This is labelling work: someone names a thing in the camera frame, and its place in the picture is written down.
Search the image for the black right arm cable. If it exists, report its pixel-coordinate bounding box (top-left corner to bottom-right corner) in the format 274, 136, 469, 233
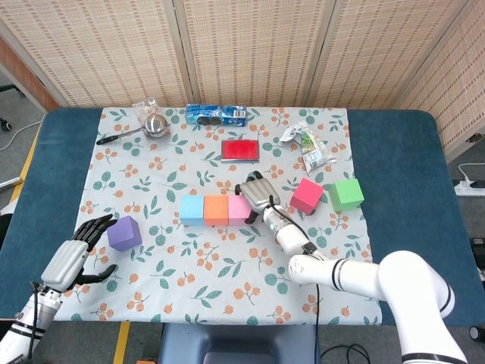
268, 193, 323, 364

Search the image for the red foam cube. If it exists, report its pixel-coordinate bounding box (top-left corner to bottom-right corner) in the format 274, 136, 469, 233
289, 177, 325, 215

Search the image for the red flat case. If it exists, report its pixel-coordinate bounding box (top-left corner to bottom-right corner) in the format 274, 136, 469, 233
221, 139, 261, 164

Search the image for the purple foam cube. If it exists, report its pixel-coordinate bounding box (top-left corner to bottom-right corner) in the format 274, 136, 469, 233
106, 215, 143, 253

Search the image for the bamboo folding screen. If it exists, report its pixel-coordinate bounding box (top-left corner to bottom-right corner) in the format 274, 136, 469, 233
0, 0, 485, 152

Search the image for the pink foam cube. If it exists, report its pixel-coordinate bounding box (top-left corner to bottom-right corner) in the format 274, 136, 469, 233
227, 195, 254, 227

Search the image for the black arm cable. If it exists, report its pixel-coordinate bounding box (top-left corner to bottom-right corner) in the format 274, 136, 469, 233
28, 280, 45, 361
268, 193, 323, 364

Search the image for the blue cookie package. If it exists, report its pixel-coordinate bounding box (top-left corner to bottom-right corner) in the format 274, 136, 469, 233
184, 103, 249, 127

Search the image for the orange foam cube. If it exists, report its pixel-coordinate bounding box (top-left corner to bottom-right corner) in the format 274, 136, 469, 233
203, 195, 230, 228

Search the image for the white power strip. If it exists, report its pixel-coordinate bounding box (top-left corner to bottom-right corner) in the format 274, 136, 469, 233
454, 180, 485, 197

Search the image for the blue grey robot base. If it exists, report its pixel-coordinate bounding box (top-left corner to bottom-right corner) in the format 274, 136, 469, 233
158, 324, 321, 364

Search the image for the floral print tablecloth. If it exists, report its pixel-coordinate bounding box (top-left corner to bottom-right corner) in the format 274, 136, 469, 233
52, 107, 383, 327

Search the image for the white floor cable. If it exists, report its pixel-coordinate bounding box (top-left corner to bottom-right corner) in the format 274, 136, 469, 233
0, 120, 42, 151

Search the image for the green foam cube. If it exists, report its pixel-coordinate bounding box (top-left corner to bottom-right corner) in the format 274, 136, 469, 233
327, 178, 365, 212

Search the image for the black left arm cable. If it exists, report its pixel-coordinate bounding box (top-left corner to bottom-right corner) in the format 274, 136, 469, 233
28, 280, 45, 361

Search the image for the dark blue table cover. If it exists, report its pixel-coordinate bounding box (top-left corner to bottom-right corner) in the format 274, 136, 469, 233
0, 107, 474, 329

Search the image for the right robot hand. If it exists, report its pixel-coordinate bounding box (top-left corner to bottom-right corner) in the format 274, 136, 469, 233
234, 170, 283, 225

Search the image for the light blue foam cube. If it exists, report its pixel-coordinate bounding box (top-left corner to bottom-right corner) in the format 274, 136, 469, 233
179, 195, 206, 228

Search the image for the black office chair base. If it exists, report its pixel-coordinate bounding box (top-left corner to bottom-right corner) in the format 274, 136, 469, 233
0, 83, 26, 133

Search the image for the steel ladle black handle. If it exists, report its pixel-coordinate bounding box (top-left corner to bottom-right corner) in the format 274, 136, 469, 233
95, 114, 170, 146

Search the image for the crumpled green white snack bag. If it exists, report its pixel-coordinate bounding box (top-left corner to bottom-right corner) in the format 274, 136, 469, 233
280, 121, 337, 176

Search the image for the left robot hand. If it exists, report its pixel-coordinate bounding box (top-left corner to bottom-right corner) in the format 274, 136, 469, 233
39, 214, 119, 293

